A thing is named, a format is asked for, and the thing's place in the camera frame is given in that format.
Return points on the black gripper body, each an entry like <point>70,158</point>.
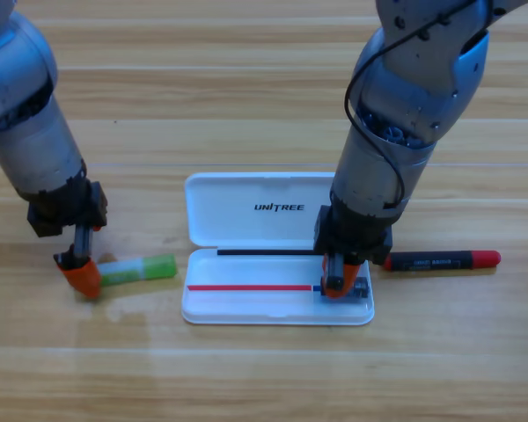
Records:
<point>352,237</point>
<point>66,206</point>

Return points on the black eraser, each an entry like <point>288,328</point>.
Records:
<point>362,290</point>

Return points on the red and black marker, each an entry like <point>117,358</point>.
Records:
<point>440,261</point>

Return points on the white Unitree pencil case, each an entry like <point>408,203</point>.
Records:
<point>246,220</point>

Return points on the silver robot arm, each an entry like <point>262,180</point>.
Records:
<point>405,88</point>
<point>31,132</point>

